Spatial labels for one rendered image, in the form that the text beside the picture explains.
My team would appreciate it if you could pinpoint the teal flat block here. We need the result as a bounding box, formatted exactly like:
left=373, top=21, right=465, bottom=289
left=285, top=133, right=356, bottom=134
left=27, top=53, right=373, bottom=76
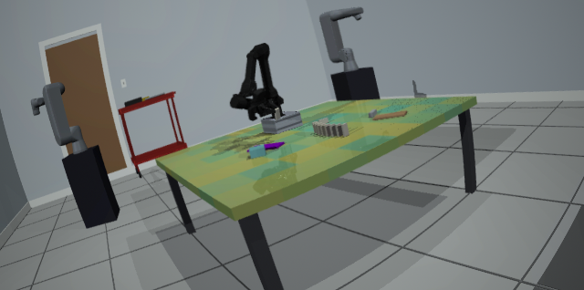
left=249, top=144, right=266, bottom=159

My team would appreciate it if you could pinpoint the tan flat rectangular slab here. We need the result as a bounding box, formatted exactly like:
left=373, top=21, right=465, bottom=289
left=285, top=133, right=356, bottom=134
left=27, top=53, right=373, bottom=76
left=373, top=110, right=407, bottom=120

